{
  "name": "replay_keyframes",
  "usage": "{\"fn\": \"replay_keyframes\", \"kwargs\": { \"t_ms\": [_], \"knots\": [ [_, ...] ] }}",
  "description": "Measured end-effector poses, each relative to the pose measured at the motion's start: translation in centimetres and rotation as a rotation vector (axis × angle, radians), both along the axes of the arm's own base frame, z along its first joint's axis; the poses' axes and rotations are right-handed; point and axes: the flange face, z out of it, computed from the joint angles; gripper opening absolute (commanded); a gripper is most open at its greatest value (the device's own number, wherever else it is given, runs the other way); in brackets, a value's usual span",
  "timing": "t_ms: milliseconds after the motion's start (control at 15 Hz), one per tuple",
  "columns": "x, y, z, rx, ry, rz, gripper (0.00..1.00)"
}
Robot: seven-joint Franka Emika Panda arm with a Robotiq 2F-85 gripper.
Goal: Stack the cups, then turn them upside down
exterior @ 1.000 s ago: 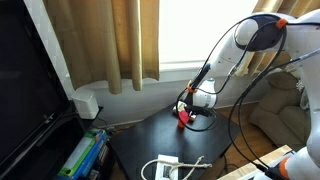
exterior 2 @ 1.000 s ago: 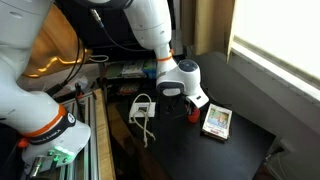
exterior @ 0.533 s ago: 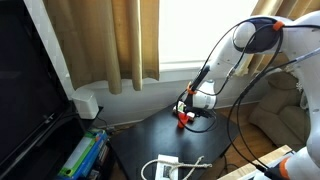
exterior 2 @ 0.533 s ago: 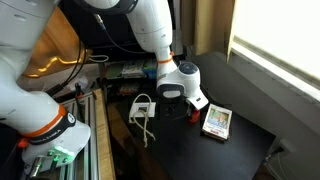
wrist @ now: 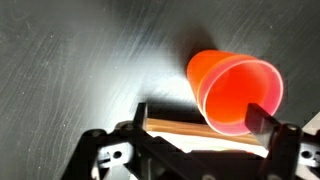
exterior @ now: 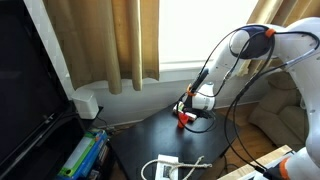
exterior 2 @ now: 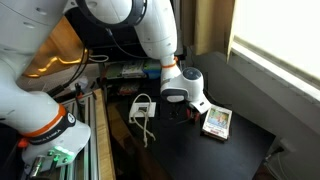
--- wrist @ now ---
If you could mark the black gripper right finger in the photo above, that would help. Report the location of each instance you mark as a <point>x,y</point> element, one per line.
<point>286,153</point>

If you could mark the white printed card box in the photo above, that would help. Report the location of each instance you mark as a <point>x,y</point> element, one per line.
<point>186,128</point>

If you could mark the red plastic cup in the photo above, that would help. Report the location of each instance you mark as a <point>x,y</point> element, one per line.
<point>240,96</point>

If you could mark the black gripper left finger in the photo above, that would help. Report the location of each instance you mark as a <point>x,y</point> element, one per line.
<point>90,156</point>

